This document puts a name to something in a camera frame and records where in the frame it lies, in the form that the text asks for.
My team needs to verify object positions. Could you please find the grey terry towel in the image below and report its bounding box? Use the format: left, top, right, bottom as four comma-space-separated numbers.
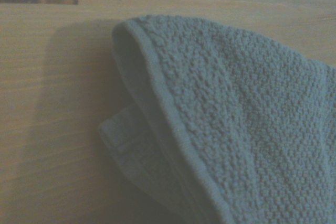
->
97, 14, 336, 224

